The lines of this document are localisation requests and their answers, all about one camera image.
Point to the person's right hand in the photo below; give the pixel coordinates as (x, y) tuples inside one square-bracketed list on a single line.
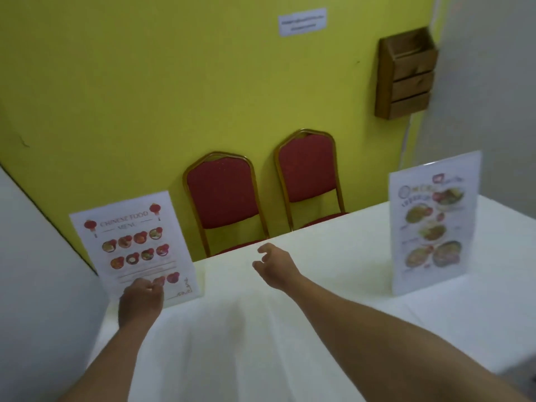
[(281, 267)]

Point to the person's left hand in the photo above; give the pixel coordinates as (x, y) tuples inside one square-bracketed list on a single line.
[(138, 303)]

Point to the person's right thumb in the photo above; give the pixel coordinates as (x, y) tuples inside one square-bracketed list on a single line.
[(258, 267)]

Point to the person's left fingers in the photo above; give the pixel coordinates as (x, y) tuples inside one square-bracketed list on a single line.
[(154, 287)]

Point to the person's left forearm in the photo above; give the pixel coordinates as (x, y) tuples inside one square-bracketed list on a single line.
[(109, 364)]

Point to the person's right forearm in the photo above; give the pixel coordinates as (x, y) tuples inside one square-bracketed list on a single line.
[(389, 351)]

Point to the menu stand with red lanterns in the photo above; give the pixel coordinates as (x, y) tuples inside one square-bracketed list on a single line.
[(134, 242)]

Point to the white tablecloth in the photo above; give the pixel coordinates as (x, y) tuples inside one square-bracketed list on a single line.
[(335, 297)]

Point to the menu stand with food photos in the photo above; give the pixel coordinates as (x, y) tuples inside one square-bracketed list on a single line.
[(435, 223)]

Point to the red chair with gold frame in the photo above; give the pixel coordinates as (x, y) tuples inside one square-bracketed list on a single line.
[(310, 171), (224, 196)]

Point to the brown wooden wall holder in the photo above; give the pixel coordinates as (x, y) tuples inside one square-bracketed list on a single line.
[(405, 75)]

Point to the white paper wall sign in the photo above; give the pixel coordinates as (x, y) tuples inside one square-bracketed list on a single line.
[(302, 22)]

